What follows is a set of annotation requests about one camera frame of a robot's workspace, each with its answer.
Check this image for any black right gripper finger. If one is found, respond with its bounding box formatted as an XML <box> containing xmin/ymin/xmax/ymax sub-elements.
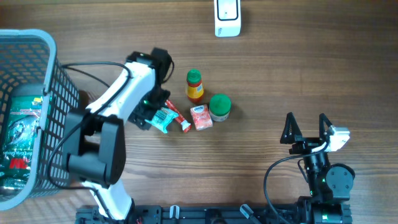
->
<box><xmin>319</xmin><ymin>113</ymin><xmax>333</xmax><ymax>140</ymax></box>
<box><xmin>280</xmin><ymin>112</ymin><xmax>303</xmax><ymax>144</ymax></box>

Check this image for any teal white small packet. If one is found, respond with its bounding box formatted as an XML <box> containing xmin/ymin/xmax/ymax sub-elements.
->
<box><xmin>145</xmin><ymin>107</ymin><xmax>178</xmax><ymax>134</ymax></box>

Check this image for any red white stick packet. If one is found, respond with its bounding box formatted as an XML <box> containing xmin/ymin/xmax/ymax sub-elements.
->
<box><xmin>165</xmin><ymin>100</ymin><xmax>192</xmax><ymax>133</ymax></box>

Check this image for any red yellow sauce bottle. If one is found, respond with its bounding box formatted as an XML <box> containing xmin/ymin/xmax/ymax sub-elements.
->
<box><xmin>186</xmin><ymin>69</ymin><xmax>204</xmax><ymax>104</ymax></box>

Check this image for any red white tissue pack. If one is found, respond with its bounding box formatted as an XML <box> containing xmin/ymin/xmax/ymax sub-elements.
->
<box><xmin>190</xmin><ymin>105</ymin><xmax>213</xmax><ymax>131</ymax></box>

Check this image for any green lid jar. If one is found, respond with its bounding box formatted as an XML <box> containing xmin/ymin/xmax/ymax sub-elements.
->
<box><xmin>209</xmin><ymin>94</ymin><xmax>232</xmax><ymax>122</ymax></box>

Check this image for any green 3M glove package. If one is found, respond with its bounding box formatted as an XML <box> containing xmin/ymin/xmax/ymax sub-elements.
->
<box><xmin>1</xmin><ymin>95</ymin><xmax>43</xmax><ymax>195</ymax></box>

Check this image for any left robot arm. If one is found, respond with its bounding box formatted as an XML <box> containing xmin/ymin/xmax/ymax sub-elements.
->
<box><xmin>62</xmin><ymin>48</ymin><xmax>174</xmax><ymax>223</ymax></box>

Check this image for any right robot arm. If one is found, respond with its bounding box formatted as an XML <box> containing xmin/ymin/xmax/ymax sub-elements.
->
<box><xmin>280</xmin><ymin>113</ymin><xmax>355</xmax><ymax>224</ymax></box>

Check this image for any white barcode scanner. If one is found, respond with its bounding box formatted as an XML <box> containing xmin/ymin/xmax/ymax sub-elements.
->
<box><xmin>213</xmin><ymin>0</ymin><xmax>241</xmax><ymax>38</ymax></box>

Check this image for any grey plastic shopping basket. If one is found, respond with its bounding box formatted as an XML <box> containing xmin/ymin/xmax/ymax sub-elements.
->
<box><xmin>1</xmin><ymin>29</ymin><xmax>79</xmax><ymax>210</ymax></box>

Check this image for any black left camera cable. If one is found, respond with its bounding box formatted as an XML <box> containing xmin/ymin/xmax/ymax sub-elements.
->
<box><xmin>46</xmin><ymin>61</ymin><xmax>133</xmax><ymax>190</ymax></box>

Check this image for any black camera cable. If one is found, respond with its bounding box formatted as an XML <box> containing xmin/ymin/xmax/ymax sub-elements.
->
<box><xmin>46</xmin><ymin>61</ymin><xmax>133</xmax><ymax>190</ymax></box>
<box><xmin>263</xmin><ymin>141</ymin><xmax>330</xmax><ymax>224</ymax></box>

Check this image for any black right camera cable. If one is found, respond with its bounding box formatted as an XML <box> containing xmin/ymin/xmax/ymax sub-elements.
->
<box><xmin>263</xmin><ymin>141</ymin><xmax>330</xmax><ymax>224</ymax></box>

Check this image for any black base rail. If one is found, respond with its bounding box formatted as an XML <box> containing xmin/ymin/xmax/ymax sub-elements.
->
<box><xmin>75</xmin><ymin>203</ymin><xmax>353</xmax><ymax>224</ymax></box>

